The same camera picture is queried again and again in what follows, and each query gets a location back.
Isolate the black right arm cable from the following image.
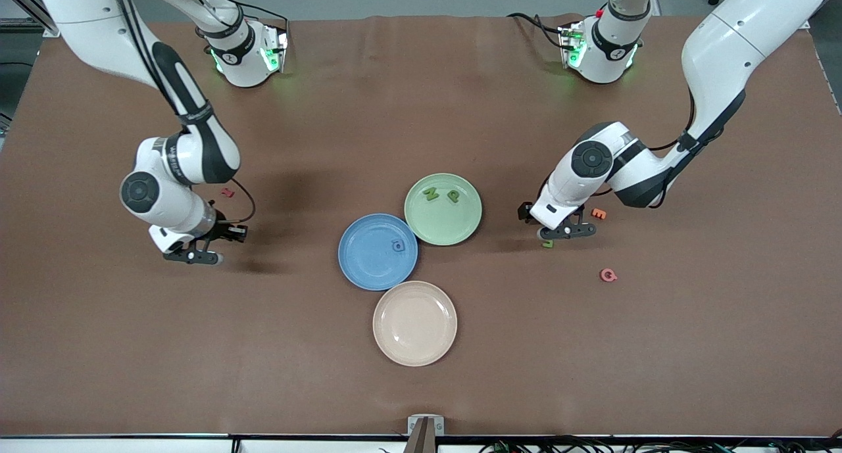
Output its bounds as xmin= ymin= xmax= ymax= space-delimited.
xmin=112 ymin=0 xmax=258 ymax=226

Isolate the beige plate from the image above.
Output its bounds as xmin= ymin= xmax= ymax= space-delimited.
xmin=372 ymin=280 xmax=458 ymax=367

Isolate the aluminium frame post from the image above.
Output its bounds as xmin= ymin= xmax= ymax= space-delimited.
xmin=0 ymin=0 xmax=63 ymax=38

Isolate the blue plate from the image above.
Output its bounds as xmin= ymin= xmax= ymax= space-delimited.
xmin=337 ymin=213 xmax=419 ymax=291

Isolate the black base cable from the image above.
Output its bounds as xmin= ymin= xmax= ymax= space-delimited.
xmin=507 ymin=12 xmax=570 ymax=49
xmin=181 ymin=0 xmax=291 ymax=36

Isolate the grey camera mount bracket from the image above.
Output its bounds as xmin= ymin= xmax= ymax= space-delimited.
xmin=405 ymin=415 xmax=445 ymax=453

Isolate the brown table cover mat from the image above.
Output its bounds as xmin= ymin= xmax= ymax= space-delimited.
xmin=0 ymin=12 xmax=842 ymax=439

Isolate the metal connector bracket green light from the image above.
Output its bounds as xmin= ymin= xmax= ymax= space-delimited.
xmin=559 ymin=22 xmax=586 ymax=69
xmin=260 ymin=22 xmax=289 ymax=72

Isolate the green plate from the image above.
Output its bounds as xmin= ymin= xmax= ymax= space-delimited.
xmin=404 ymin=173 xmax=483 ymax=247

